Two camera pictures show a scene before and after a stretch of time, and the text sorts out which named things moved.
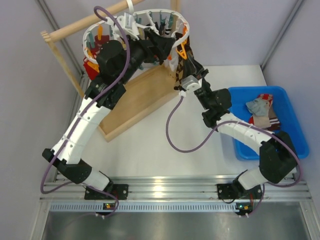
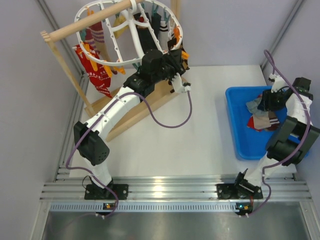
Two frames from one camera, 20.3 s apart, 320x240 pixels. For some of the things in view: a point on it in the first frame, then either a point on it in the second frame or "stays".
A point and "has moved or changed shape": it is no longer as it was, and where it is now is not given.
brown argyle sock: (181, 44) has moved or changed shape
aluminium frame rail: (179, 194) stays
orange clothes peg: (183, 53) to (176, 34)
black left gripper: (156, 47) to (173, 57)
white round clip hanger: (132, 24) to (140, 43)
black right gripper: (193, 68) to (266, 104)
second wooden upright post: (175, 6) stays
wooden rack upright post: (46, 36) stays
